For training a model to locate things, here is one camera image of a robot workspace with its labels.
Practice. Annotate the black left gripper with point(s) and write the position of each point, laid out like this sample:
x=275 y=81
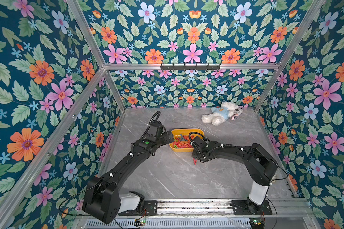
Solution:
x=166 y=140

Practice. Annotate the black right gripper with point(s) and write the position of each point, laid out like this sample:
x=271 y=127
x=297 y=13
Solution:
x=198 y=150

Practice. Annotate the yellow plastic storage box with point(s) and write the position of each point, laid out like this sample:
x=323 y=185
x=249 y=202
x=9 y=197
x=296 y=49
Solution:
x=192 y=132

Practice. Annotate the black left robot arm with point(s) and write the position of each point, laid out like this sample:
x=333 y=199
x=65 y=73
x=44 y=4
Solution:
x=102 y=198

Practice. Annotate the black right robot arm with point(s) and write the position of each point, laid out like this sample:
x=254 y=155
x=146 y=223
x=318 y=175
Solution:
x=260 y=165

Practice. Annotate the pile of clothespins in box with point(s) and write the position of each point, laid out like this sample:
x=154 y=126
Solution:
x=181 y=142

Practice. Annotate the white teddy bear blue shirt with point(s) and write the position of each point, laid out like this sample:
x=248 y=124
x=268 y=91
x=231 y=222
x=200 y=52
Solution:
x=220 y=114

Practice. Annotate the patterned pouch near bear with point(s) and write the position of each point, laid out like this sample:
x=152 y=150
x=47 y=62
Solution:
x=236 y=113

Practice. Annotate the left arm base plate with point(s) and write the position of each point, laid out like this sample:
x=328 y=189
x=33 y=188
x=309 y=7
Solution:
x=144 y=208

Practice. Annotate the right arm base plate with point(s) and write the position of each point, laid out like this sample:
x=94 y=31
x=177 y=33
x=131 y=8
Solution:
x=247 y=207

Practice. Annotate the black hook rail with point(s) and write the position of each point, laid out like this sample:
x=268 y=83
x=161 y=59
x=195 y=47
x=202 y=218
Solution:
x=184 y=67

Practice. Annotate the aluminium front rail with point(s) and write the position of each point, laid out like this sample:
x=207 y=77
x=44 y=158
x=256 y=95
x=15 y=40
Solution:
x=281 y=207

